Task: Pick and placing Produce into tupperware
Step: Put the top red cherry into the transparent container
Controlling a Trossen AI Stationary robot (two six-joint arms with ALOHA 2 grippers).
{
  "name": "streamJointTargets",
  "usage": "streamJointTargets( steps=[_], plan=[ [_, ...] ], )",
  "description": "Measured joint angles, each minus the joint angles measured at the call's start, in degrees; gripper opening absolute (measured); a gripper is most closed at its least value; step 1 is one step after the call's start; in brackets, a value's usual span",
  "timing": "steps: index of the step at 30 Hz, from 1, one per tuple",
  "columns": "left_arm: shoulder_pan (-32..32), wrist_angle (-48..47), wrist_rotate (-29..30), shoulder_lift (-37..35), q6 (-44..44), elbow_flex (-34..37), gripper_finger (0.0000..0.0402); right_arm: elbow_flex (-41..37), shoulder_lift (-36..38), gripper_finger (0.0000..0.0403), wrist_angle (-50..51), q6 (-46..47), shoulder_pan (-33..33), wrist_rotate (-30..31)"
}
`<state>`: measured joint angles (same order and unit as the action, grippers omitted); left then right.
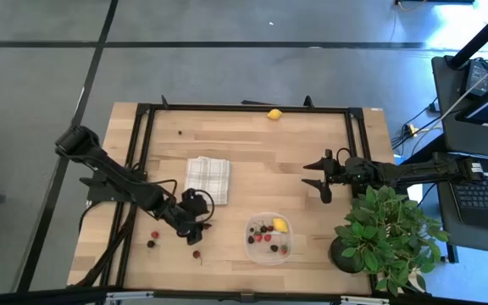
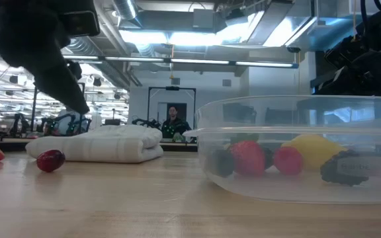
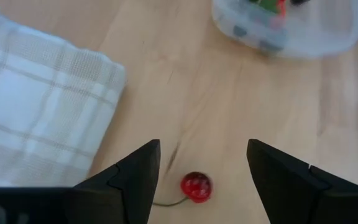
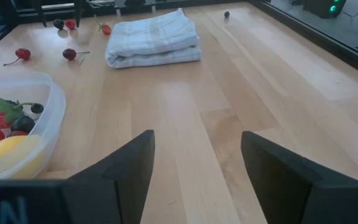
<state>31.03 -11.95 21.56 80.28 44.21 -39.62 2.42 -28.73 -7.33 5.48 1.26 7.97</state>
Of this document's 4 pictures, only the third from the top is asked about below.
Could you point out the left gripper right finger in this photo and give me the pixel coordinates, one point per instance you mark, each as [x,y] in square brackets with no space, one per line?
[284,193]

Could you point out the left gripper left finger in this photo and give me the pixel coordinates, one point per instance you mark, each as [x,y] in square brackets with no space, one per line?
[135,186]

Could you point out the glossy red cherry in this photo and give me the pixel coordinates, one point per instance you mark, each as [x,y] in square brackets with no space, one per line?
[196,186]

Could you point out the clear plastic container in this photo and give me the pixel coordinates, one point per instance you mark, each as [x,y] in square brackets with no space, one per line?
[322,34]

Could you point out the red strawberry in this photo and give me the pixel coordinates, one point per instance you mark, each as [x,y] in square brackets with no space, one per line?
[277,7]

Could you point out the white plaid towel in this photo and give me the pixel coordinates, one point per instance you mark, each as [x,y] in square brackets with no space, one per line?
[42,99]

